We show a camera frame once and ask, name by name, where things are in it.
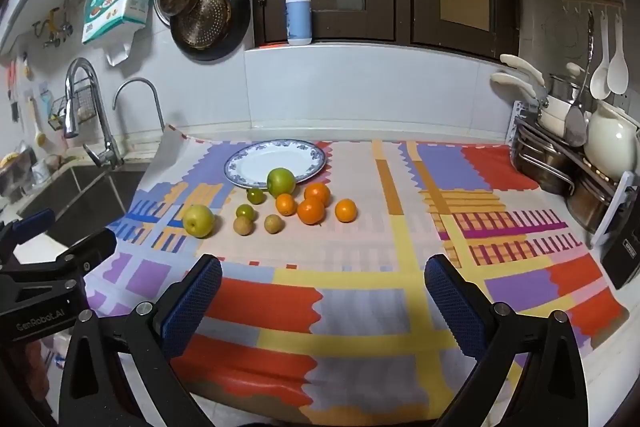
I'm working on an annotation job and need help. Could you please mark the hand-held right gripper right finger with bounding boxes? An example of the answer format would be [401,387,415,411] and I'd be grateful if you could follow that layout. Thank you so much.
[424,254,590,427]

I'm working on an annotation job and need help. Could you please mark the metal spatula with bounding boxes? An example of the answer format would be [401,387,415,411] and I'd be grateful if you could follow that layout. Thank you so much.
[565,72,589,148]

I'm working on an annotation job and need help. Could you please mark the large steel pot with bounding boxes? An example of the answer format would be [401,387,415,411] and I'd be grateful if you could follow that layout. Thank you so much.
[514,131,582,196]

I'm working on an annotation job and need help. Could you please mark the white hanging spoon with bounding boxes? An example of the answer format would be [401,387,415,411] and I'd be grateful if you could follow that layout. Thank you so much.
[590,14,612,101]

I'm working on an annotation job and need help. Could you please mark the metal pot rack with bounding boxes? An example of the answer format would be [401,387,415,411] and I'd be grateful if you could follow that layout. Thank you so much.
[507,99,637,249]

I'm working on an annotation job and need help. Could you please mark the blue patterned white plate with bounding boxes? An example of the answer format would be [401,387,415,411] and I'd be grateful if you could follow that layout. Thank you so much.
[223,139,327,189]

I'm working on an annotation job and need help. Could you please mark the blue white pump bottle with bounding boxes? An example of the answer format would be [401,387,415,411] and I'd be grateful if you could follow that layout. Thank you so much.
[285,0,313,46]

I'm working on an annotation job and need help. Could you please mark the white-handled pan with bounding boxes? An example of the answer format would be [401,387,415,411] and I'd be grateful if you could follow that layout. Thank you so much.
[490,73,576,138]
[500,53,576,118]

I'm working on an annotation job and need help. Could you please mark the black kitchen scale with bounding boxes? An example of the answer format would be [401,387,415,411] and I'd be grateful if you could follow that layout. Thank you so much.
[600,231,640,291]

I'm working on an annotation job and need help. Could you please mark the white rice paddle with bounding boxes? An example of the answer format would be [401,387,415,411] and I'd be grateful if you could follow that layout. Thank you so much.
[607,19,630,96]

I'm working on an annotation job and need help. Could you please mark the white ceramic kettle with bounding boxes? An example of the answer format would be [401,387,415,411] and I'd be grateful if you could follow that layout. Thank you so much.
[584,99,639,178]

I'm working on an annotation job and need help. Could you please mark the teal and white box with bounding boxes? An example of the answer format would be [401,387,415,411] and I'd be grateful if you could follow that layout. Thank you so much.
[81,0,156,45]

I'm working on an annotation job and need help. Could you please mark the copper-toned steel pot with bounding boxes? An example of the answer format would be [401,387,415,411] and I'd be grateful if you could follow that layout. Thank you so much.
[566,171,619,234]

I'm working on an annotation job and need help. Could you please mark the hanging metal kitchen tools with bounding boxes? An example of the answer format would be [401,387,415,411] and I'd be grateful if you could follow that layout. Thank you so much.
[32,0,75,48]

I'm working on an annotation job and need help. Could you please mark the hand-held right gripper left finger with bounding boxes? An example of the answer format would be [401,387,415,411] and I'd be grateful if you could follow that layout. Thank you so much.
[54,253,223,427]

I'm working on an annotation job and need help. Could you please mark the colourful patterned tablecloth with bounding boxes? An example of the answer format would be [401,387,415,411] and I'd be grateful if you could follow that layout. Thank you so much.
[85,123,631,427]

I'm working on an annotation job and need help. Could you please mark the tall chrome spring faucet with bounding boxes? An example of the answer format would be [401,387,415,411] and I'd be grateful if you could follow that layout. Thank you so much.
[63,58,123,168]

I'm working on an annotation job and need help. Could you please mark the chrome gooseneck faucet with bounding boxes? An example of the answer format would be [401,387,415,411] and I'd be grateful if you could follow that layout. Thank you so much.
[113,78,166,132]

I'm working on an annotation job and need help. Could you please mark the green apple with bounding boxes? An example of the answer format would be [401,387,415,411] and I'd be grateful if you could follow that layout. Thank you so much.
[266,168,297,198]

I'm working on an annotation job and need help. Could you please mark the dishes beside sink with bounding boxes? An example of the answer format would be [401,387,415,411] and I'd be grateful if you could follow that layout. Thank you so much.
[0,146,57,204]

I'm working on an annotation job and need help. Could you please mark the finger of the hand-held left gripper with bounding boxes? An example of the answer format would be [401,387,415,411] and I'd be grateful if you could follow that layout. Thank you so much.
[0,208,56,258]
[0,228,117,280]

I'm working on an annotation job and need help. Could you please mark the yellow-green apple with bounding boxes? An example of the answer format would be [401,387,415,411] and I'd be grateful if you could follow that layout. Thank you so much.
[182,204,216,239]

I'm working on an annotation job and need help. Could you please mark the hanging metal ladle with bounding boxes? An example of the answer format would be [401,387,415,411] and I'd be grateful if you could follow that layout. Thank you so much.
[579,9,597,108]

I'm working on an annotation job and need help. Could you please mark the black wire basket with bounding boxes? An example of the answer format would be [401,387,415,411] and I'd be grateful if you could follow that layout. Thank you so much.
[48,79,98,128]

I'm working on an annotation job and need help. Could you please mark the yellow-handled brush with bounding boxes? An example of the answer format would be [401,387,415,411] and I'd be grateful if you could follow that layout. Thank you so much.
[29,97,49,146]

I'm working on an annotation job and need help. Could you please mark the white plastic bag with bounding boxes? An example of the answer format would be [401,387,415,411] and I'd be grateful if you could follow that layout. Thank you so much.
[105,27,146,66]

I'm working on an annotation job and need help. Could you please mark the golden perforated colander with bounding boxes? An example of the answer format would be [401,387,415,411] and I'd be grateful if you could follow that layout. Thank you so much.
[177,0,233,48]

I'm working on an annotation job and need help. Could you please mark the steel kitchen sink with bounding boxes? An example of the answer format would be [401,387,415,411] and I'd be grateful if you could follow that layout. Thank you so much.
[17,162,151,248]

